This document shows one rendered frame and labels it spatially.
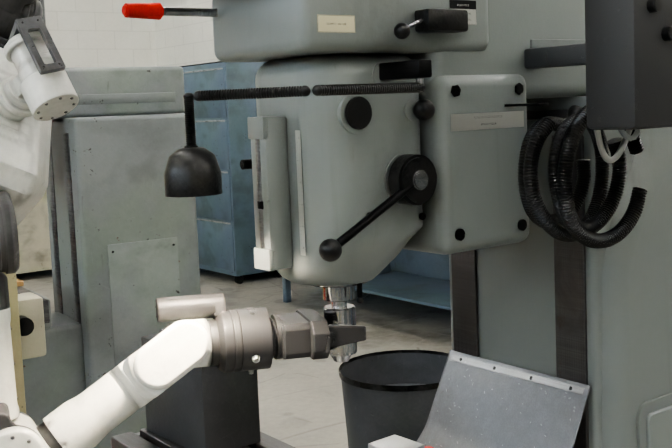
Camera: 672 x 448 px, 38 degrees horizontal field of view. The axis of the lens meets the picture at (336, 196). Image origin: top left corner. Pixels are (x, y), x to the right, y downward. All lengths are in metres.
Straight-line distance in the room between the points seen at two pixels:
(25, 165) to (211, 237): 7.65
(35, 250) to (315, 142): 8.64
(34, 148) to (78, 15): 9.57
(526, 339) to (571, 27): 0.52
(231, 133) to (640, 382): 7.20
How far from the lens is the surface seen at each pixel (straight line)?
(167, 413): 1.88
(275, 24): 1.28
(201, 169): 1.20
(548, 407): 1.63
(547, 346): 1.64
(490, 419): 1.70
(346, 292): 1.39
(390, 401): 3.30
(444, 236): 1.38
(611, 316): 1.58
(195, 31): 10.48
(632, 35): 1.27
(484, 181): 1.42
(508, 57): 1.48
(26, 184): 1.40
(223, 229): 8.81
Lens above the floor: 1.56
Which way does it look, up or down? 5 degrees down
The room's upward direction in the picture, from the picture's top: 2 degrees counter-clockwise
